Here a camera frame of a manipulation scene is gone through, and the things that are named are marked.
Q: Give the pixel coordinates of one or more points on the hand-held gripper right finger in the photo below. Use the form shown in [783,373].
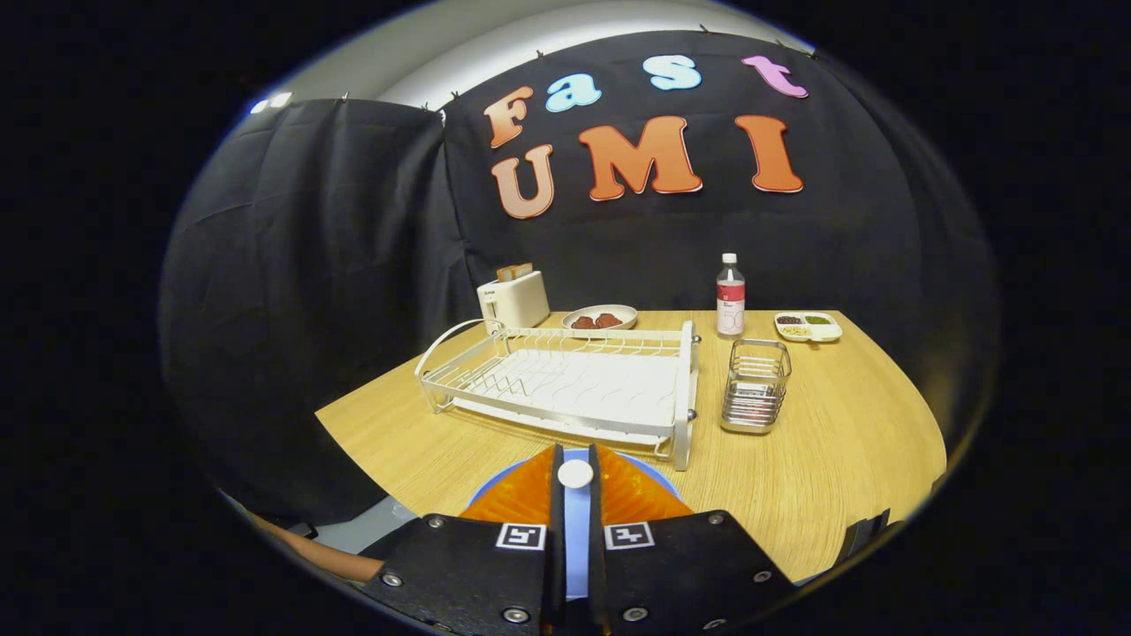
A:
[595,530]

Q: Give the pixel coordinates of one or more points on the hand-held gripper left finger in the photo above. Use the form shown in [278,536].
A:
[557,530]

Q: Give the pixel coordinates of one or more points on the blue plate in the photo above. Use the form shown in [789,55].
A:
[661,480]

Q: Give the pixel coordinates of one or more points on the small white plate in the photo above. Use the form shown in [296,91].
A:
[629,314]

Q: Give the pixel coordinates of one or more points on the white divided spice dish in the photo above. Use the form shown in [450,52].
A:
[831,334]

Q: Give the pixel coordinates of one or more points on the red food pieces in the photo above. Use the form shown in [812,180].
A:
[596,321]

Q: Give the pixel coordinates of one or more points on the white toaster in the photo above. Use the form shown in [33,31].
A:
[517,305]

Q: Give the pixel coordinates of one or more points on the brown toast slice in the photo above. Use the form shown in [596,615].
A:
[514,272]

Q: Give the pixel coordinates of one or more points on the clear bottle red label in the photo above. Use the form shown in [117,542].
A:
[730,300]

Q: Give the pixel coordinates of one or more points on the grey chair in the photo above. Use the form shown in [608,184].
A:
[866,533]

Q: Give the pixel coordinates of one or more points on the black backdrop cloth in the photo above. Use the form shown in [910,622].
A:
[353,265]

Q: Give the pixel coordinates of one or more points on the ceiling light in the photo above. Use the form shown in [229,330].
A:
[269,102]

